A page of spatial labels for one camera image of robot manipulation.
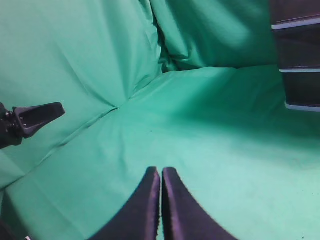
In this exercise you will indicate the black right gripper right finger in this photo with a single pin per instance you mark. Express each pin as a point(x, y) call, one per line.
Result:
point(183, 218)

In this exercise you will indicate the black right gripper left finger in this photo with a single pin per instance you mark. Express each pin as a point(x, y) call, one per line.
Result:
point(139, 217)

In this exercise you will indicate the purple translucent drawer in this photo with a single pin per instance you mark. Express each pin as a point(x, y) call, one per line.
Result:
point(298, 47)
point(284, 11)
point(302, 88)

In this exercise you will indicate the white plastic drawer cabinet frame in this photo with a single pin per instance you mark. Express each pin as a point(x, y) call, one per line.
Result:
point(289, 25)

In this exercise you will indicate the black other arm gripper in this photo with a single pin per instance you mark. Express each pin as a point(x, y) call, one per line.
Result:
point(24, 122)

